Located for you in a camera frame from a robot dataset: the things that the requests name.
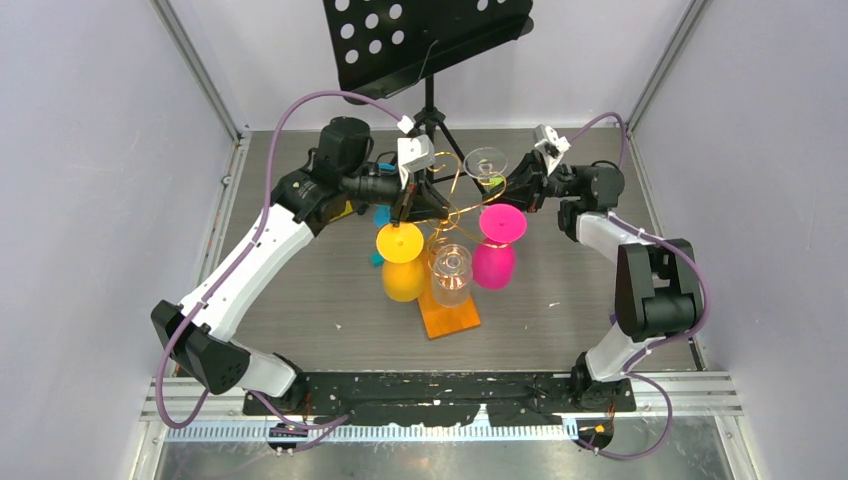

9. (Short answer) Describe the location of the orange plastic goblet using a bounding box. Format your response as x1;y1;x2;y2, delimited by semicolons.
376;223;425;302

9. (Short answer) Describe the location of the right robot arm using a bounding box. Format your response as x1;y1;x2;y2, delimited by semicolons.
498;152;705;411

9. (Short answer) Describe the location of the yellow toy block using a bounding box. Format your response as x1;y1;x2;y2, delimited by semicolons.
330;201;355;223

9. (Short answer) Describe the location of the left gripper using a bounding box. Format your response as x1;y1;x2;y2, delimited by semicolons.
343;164;449;228

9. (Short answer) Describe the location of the blue plastic goblet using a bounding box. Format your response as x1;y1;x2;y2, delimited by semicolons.
374;175;400;228

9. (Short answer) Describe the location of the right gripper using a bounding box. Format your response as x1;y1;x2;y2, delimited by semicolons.
484;150;588;214

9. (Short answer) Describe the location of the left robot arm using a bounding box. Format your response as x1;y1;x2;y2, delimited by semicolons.
151;117;449;414

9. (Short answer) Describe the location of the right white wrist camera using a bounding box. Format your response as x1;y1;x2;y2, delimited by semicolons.
533;124;571;176

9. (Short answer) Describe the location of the purple cable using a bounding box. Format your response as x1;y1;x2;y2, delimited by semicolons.
566;111;712;463
155;91;412;455

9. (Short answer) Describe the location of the clear stemless wine glass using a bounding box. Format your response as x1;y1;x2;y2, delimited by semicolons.
430;244;472;308

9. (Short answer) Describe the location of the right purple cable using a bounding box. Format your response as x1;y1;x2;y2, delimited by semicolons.
566;111;712;463

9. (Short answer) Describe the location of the tall clear flute glass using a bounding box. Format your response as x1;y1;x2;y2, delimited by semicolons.
463;147;508;193

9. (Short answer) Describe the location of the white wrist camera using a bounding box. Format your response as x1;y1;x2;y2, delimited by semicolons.
396;115;435;189
533;124;571;176

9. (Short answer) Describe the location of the black music stand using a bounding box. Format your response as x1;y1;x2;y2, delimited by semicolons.
322;0;535;220

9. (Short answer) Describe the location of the gold wine glass rack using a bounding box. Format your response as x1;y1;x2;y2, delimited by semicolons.
390;150;508;341

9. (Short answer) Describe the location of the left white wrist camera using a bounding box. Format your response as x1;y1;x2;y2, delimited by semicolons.
396;115;435;189

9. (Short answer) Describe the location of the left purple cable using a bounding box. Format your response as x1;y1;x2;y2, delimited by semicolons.
155;91;412;455

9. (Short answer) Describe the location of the pink plastic goblet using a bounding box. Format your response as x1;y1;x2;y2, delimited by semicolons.
472;204;527;290

